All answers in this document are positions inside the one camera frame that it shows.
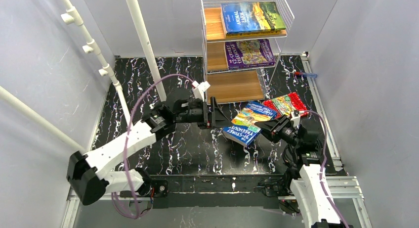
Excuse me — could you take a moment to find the blue 91-storey treehouse book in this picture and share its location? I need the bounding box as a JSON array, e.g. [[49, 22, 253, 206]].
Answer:
[[222, 101, 278, 147]]

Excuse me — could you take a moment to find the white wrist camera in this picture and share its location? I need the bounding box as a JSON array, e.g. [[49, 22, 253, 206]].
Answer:
[[192, 81, 210, 101], [289, 110, 309, 128]]

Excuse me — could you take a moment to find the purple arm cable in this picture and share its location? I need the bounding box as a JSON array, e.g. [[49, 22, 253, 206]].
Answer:
[[302, 110, 351, 228], [111, 73, 197, 220]]

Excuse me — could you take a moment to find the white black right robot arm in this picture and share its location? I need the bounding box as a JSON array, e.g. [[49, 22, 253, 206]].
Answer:
[[255, 115, 352, 228]]

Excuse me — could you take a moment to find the blue animal farm book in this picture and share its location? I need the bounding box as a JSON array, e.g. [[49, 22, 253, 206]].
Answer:
[[220, 1, 286, 33]]

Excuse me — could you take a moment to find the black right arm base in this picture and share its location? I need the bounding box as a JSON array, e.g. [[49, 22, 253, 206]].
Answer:
[[254, 174, 301, 216]]

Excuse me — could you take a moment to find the red treehouse book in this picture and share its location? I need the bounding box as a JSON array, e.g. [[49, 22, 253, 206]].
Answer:
[[262, 92, 307, 118]]

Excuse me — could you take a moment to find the purple 52-storey treehouse book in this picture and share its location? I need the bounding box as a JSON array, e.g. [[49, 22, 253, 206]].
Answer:
[[224, 39, 276, 70]]

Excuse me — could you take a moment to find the blue red screwdriver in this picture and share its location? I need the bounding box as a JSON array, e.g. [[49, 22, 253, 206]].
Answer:
[[282, 71, 318, 79]]

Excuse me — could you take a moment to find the white wire wooden shelf rack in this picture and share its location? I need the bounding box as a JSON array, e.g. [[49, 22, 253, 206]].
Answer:
[[201, 0, 294, 103]]

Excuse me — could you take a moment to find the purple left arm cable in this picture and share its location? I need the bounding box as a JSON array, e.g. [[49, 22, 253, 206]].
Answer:
[[111, 73, 197, 220]]

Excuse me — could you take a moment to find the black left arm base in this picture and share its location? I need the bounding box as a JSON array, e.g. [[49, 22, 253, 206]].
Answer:
[[135, 178, 168, 198]]

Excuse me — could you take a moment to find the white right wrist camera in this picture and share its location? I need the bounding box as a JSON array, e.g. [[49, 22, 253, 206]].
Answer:
[[289, 110, 309, 128]]

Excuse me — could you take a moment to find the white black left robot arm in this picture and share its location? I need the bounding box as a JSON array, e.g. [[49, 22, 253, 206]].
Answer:
[[66, 97, 233, 206]]

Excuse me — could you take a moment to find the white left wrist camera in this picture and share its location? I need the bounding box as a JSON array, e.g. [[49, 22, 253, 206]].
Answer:
[[192, 81, 210, 101]]

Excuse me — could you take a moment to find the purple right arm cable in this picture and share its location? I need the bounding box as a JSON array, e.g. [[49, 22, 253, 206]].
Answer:
[[302, 110, 351, 228]]

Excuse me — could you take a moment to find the orange 130-storey treehouse book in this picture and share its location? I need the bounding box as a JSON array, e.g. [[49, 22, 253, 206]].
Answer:
[[225, 30, 287, 39]]

